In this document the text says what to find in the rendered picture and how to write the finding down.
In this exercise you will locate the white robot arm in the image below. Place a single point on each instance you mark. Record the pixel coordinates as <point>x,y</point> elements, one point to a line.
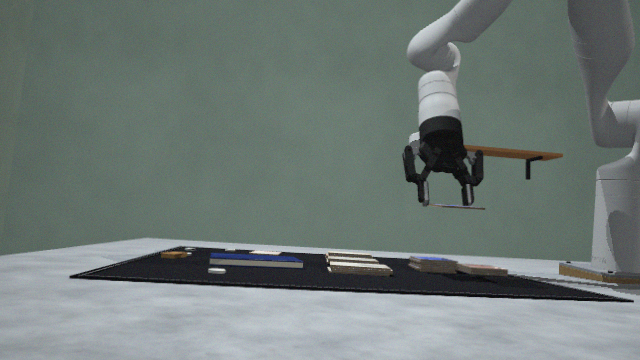
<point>603,39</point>

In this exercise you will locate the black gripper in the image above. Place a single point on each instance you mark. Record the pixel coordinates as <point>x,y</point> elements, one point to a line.
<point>445,132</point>

